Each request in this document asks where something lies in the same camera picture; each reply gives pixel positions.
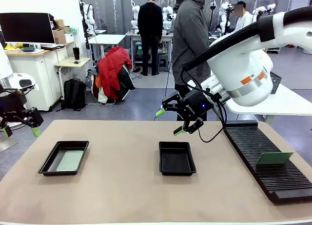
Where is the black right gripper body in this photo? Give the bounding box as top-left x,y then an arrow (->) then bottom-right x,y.
179,89 -> 216,127

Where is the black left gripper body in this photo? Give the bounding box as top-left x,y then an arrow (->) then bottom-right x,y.
0,93 -> 26,124

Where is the green circuit board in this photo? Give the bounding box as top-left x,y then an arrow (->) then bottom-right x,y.
56,150 -> 85,172
255,151 -> 294,165

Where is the black plastic ESD tray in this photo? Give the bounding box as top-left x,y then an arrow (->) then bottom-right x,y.
38,140 -> 90,176
158,141 -> 197,176

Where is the white perforated air purifier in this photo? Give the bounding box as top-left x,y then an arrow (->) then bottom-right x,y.
9,121 -> 25,131

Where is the metal floor plate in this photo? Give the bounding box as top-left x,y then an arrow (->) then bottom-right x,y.
0,136 -> 19,153

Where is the white cabinet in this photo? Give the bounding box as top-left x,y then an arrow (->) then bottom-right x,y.
6,48 -> 69,111

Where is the black backpack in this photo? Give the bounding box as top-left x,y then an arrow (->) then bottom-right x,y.
56,78 -> 87,112

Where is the grey stool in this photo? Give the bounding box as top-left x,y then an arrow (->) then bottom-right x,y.
156,54 -> 171,73

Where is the person in grey jacket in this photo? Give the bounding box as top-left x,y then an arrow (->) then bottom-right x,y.
172,0 -> 220,122

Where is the red jacket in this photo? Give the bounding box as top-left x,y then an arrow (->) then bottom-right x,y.
97,46 -> 133,101

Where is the computer tower with green light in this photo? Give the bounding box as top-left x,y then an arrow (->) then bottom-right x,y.
135,41 -> 145,62

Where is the small wooden side table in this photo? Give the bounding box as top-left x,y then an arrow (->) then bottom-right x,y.
54,57 -> 91,100

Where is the black computer monitor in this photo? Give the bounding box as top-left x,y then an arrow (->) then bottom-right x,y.
0,12 -> 56,49

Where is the grey mesh basket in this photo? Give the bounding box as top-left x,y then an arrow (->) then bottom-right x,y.
269,71 -> 283,95

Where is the white side table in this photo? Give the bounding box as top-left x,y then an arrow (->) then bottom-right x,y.
225,82 -> 312,116

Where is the person in black clothes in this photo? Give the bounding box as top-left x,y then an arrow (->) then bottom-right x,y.
137,0 -> 164,77

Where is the white background table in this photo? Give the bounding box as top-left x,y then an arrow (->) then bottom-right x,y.
87,34 -> 127,65

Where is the black slotted board rack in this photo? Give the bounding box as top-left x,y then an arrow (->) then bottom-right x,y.
223,121 -> 312,205

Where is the person in white shirt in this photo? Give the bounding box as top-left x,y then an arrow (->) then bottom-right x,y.
233,0 -> 257,33

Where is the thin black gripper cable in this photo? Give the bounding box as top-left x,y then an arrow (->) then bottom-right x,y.
180,68 -> 228,143

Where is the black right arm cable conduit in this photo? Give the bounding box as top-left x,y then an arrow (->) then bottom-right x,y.
182,5 -> 312,70

